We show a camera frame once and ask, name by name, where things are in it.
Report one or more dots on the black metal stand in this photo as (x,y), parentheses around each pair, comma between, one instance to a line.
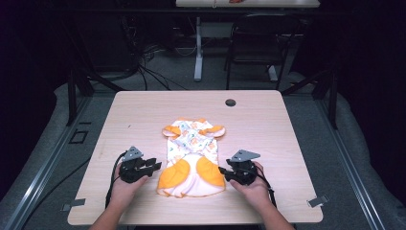
(332,96)
(72,96)

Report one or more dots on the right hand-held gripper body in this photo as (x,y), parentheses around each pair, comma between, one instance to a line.
(245,171)

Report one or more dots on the person's left hand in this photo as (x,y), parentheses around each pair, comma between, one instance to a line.
(124,190)

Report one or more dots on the orange item on background table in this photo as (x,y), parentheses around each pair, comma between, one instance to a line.
(236,1)

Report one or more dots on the black folding chair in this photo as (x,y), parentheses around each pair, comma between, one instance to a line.
(260,35)

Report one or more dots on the white table foot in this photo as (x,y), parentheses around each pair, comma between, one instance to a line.
(273,73)

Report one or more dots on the aluminium floor rail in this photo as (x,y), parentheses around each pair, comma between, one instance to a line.
(41,169)
(351,179)

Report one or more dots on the grey tape strip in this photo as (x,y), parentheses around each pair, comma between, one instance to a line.
(74,203)
(318,201)

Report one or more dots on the white table leg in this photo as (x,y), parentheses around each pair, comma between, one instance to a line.
(198,51)

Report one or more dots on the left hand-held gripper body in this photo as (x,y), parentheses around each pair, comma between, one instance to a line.
(132,171)

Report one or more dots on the black tape square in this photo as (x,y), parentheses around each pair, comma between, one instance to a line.
(78,136)

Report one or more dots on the orange and white baby romper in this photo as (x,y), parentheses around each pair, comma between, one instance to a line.
(191,153)

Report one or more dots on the light wooden background table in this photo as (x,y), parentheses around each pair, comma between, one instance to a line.
(271,3)

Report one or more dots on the person's right hand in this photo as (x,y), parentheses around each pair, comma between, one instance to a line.
(257,191)

